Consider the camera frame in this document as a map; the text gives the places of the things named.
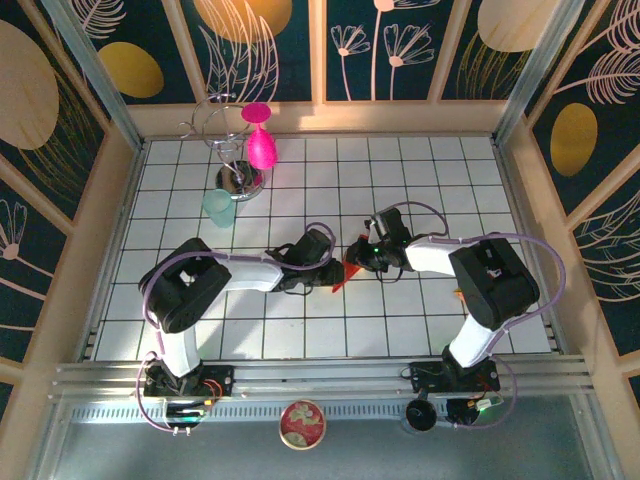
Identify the aluminium mounting rail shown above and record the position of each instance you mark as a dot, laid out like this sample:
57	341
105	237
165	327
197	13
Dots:
325	380

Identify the pink plastic wine glass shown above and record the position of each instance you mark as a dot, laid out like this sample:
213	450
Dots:
260	147

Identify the black round cap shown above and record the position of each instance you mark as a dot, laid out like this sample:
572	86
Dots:
420	415

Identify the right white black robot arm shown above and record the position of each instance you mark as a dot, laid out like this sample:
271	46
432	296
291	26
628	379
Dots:
430	255

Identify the aluminium frame post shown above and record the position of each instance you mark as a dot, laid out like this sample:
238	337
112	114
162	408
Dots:
536	70
98	75

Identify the teal translucent plastic cup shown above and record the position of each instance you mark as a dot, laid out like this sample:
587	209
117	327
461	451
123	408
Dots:
220	207

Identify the grey side rail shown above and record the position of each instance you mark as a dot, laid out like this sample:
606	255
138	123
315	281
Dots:
112	250
532	250

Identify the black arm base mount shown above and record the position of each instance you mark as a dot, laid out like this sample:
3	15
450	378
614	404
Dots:
222	380
425	380

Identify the grey metal tray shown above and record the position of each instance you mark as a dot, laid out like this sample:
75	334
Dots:
400	455

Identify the round red floral tin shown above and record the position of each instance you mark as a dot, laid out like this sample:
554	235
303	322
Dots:
302	425

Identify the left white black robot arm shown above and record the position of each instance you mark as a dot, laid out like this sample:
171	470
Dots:
250	275

